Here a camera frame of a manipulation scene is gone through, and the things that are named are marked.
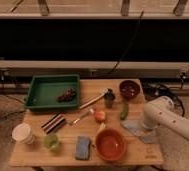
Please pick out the blue grey towel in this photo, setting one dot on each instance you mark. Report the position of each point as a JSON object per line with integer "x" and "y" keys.
{"x": 136, "y": 129}

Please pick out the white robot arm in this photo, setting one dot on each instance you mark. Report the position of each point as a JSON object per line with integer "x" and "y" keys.
{"x": 159, "y": 111}

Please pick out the dark brown bowl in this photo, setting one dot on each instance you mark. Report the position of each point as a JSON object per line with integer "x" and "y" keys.
{"x": 129, "y": 89}

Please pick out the orange red bowl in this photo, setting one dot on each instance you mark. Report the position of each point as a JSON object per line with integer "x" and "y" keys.
{"x": 110, "y": 145}

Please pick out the small metal cup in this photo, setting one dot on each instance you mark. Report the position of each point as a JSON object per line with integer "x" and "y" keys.
{"x": 109, "y": 99}

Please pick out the dark grape bunch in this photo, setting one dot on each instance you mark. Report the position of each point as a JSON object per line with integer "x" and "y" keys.
{"x": 67, "y": 95}

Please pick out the orange peach fruit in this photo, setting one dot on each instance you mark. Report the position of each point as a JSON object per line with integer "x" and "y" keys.
{"x": 100, "y": 116}

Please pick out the green cucumber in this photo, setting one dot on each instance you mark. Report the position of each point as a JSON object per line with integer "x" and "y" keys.
{"x": 125, "y": 110}

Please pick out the yellow banana piece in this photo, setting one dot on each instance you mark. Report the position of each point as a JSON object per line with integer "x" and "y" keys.
{"x": 102, "y": 126}

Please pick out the green plastic tray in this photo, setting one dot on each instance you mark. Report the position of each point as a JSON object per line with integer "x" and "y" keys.
{"x": 44, "y": 90}

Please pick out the striped flat box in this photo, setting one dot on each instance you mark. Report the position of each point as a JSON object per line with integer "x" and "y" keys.
{"x": 54, "y": 123}

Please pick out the blue sponge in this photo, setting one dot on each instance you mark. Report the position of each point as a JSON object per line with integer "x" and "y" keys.
{"x": 82, "y": 148}

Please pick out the green small cup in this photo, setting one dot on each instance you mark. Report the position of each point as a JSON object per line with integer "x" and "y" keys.
{"x": 51, "y": 141}

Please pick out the white paper cup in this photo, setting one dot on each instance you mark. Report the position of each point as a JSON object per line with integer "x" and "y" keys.
{"x": 23, "y": 133}

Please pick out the wooden handled spatula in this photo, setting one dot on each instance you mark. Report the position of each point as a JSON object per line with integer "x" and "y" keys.
{"x": 108, "y": 90}

